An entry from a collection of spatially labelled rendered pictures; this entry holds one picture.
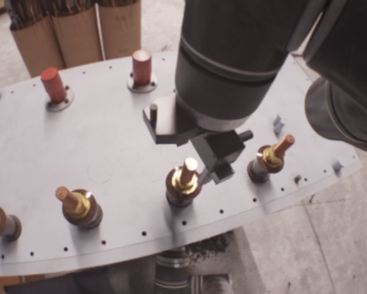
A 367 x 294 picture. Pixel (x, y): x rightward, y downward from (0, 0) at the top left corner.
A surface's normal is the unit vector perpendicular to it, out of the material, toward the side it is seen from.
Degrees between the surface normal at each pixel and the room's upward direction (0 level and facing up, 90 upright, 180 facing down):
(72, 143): 0
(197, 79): 90
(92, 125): 0
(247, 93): 90
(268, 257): 0
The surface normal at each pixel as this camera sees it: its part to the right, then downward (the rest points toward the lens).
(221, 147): 0.12, -0.48
